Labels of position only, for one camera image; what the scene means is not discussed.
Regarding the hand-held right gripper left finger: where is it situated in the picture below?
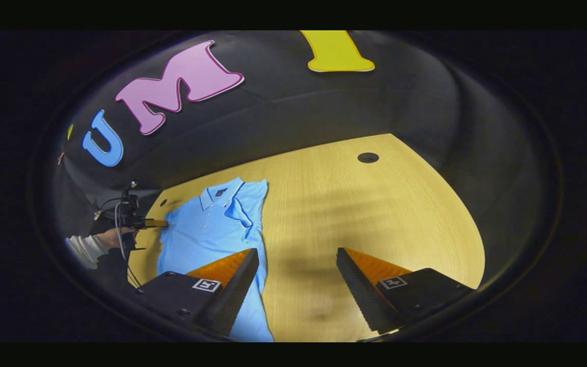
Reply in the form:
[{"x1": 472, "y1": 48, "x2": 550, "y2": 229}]
[{"x1": 133, "y1": 248, "x2": 260, "y2": 338}]

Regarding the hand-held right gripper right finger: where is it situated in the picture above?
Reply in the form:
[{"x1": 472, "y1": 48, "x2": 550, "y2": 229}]
[{"x1": 336, "y1": 247, "x2": 476, "y2": 336}]

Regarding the light blue T-shirt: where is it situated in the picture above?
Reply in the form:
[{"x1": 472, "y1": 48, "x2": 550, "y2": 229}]
[{"x1": 157, "y1": 177, "x2": 275, "y2": 343}]

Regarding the black backdrop cloth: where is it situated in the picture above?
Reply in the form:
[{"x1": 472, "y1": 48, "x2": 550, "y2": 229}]
[{"x1": 44, "y1": 31, "x2": 554, "y2": 286}]

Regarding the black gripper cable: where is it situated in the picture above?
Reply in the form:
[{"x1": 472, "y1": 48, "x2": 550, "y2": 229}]
[{"x1": 114, "y1": 201, "x2": 142, "y2": 289}]

